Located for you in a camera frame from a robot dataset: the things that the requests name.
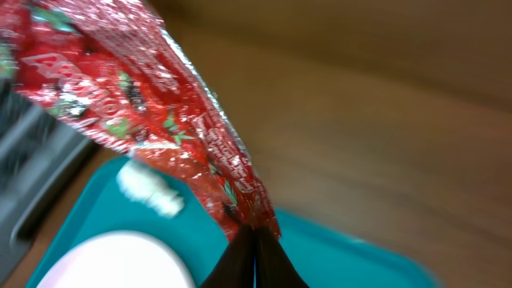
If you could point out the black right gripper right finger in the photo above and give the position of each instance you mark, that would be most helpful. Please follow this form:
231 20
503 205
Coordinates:
273 267

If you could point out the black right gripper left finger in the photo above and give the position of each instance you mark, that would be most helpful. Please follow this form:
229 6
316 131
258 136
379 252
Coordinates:
235 268

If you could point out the large white plate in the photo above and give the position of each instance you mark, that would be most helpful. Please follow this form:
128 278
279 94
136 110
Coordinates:
119 259

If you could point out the white napkin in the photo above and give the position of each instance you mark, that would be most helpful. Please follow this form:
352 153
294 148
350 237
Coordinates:
140 184

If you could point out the grey plastic dish rack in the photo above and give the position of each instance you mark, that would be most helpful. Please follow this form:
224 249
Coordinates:
38 157

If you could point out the red snack wrapper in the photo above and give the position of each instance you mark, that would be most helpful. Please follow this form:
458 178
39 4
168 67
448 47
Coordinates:
110 70

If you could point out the teal plastic serving tray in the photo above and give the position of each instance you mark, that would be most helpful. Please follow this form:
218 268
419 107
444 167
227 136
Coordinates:
322 257

